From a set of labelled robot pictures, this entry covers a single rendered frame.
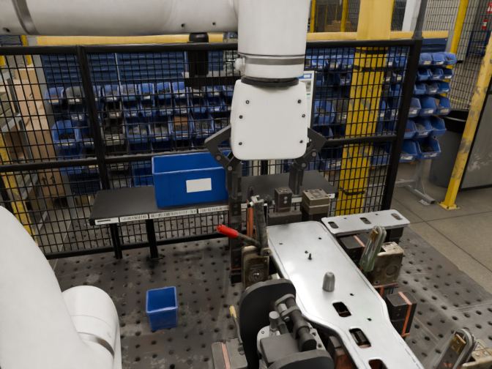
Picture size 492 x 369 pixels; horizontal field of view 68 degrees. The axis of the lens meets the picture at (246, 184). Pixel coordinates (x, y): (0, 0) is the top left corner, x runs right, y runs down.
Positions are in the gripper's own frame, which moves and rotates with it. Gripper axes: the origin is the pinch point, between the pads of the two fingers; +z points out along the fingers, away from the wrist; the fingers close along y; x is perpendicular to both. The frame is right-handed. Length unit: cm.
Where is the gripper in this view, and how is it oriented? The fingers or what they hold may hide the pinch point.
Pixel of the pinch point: (263, 187)
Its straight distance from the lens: 53.3
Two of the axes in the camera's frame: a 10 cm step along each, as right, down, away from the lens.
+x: -1.8, -4.1, 8.9
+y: 9.8, -0.5, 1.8
